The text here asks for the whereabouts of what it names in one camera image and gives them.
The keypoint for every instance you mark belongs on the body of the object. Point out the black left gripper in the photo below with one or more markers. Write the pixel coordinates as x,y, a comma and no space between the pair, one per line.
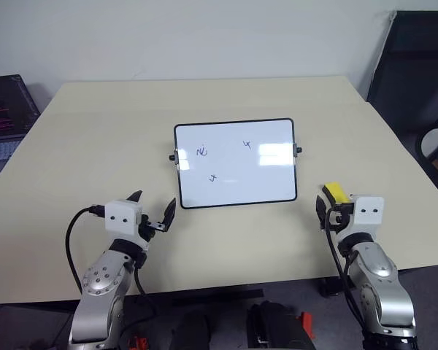
146,231

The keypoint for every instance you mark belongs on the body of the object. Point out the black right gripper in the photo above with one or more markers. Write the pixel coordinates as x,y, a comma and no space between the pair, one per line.
338,218

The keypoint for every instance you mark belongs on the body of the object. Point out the yellow eraser with black felt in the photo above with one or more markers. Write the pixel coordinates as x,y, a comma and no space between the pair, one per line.
338,191

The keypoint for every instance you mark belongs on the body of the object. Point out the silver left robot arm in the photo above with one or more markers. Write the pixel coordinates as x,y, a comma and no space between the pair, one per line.
102,284

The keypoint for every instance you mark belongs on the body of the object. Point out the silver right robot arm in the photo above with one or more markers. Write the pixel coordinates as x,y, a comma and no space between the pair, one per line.
379,288

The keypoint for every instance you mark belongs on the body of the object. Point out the black table leg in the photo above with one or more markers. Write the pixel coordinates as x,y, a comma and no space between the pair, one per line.
331,288

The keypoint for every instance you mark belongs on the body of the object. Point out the black table crossbar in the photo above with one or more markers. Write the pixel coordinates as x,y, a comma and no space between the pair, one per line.
219,296

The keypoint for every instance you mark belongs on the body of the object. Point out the dark rounded shape with red part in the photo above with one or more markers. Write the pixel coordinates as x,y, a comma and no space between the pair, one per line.
277,328

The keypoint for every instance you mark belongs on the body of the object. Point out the small red part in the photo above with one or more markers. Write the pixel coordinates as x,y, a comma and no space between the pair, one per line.
138,341

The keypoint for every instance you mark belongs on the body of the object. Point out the black office chair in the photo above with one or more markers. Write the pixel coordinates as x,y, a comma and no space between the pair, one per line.
412,73

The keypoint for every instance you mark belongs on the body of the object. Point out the open laptop with dark screen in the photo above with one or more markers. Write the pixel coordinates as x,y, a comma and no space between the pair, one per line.
3,120

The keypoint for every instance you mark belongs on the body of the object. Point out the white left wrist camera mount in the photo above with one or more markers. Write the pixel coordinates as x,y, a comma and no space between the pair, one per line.
122,217

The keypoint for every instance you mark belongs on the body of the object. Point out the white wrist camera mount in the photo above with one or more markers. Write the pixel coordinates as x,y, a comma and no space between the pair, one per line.
368,215
122,217

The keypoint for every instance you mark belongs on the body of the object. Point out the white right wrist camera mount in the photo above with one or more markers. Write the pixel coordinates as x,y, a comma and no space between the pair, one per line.
368,215

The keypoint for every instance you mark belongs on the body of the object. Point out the white board with black frame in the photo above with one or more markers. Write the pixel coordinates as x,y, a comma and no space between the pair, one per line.
237,171

